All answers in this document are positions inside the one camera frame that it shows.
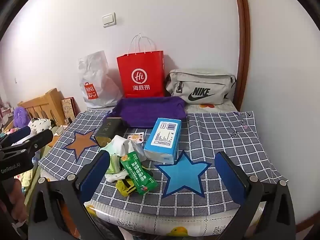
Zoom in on green snack packet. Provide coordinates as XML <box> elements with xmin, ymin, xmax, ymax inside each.
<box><xmin>120</xmin><ymin>151</ymin><xmax>158</xmax><ymax>196</ymax></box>

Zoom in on dark green tea tin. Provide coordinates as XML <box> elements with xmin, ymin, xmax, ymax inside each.
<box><xmin>94</xmin><ymin>117</ymin><xmax>123</xmax><ymax>147</ymax></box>

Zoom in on purple plush toy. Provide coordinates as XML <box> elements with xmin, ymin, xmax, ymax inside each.
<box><xmin>14</xmin><ymin>107</ymin><xmax>31</xmax><ymax>128</ymax></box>

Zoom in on white light switch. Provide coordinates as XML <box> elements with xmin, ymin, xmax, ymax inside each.
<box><xmin>102</xmin><ymin>12</ymin><xmax>117</xmax><ymax>27</ymax></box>

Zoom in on light green wipes packet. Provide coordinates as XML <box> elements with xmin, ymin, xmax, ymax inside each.
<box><xmin>106</xmin><ymin>154</ymin><xmax>123</xmax><ymax>174</ymax></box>

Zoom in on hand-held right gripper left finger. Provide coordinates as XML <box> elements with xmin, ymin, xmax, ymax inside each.
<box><xmin>27</xmin><ymin>149</ymin><xmax>112</xmax><ymax>240</ymax></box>

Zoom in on purple fabric storage bin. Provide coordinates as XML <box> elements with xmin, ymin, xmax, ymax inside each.
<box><xmin>106</xmin><ymin>96</ymin><xmax>187</xmax><ymax>128</ymax></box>

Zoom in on green blanket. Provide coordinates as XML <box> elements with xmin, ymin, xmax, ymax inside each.
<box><xmin>21</xmin><ymin>169</ymin><xmax>41</xmax><ymax>203</ymax></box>

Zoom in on grey checked blanket with stars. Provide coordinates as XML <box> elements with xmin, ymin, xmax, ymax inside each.
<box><xmin>39</xmin><ymin>110</ymin><xmax>288</xmax><ymax>221</ymax></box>

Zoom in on white plastic shopping bag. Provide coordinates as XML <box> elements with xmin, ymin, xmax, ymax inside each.
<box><xmin>78</xmin><ymin>50</ymin><xmax>123</xmax><ymax>109</ymax></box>

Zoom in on wooden nightstand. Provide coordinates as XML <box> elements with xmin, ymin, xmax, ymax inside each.
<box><xmin>46</xmin><ymin>124</ymin><xmax>68</xmax><ymax>148</ymax></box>

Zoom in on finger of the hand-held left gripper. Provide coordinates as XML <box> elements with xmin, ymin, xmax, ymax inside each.
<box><xmin>0</xmin><ymin>126</ymin><xmax>31</xmax><ymax>147</ymax></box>
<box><xmin>0</xmin><ymin>129</ymin><xmax>54</xmax><ymax>153</ymax></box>

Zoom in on blue tissue pack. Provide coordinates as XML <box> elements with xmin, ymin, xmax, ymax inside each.
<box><xmin>144</xmin><ymin>117</ymin><xmax>182</xmax><ymax>165</ymax></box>

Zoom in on wooden headboard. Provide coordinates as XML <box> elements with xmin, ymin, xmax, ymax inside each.
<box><xmin>17</xmin><ymin>88</ymin><xmax>67</xmax><ymax>128</ymax></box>

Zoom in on person's left hand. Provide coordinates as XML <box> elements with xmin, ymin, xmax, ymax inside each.
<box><xmin>7</xmin><ymin>179</ymin><xmax>27</xmax><ymax>224</ymax></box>

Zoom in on yellow mesh pouch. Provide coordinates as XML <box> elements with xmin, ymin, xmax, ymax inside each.
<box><xmin>115</xmin><ymin>179</ymin><xmax>140</xmax><ymax>197</ymax></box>

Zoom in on white and mint green sock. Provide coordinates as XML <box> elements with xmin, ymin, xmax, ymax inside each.
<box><xmin>100</xmin><ymin>137</ymin><xmax>125</xmax><ymax>156</ymax></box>

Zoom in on red paper bag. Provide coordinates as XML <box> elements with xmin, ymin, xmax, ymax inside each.
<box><xmin>116</xmin><ymin>33</ymin><xmax>165</xmax><ymax>98</ymax></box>

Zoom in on grey waist bag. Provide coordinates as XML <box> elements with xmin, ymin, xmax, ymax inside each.
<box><xmin>164</xmin><ymin>69</ymin><xmax>237</xmax><ymax>105</ymax></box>

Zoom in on small white snack sachet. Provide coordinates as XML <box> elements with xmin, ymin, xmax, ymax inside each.
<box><xmin>127</xmin><ymin>132</ymin><xmax>145</xmax><ymax>144</ymax></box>

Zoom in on brown wooden door frame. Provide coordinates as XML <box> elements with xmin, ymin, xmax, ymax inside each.
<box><xmin>232</xmin><ymin>0</ymin><xmax>251</xmax><ymax>111</ymax></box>

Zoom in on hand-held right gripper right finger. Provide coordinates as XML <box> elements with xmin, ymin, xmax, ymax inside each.
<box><xmin>214</xmin><ymin>151</ymin><xmax>297</xmax><ymax>240</ymax></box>

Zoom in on white dotted pillow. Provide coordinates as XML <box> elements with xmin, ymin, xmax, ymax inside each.
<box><xmin>27</xmin><ymin>118</ymin><xmax>54</xmax><ymax>133</ymax></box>

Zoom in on illustrated book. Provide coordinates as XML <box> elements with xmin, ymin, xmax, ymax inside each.
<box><xmin>61</xmin><ymin>98</ymin><xmax>76</xmax><ymax>120</ymax></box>

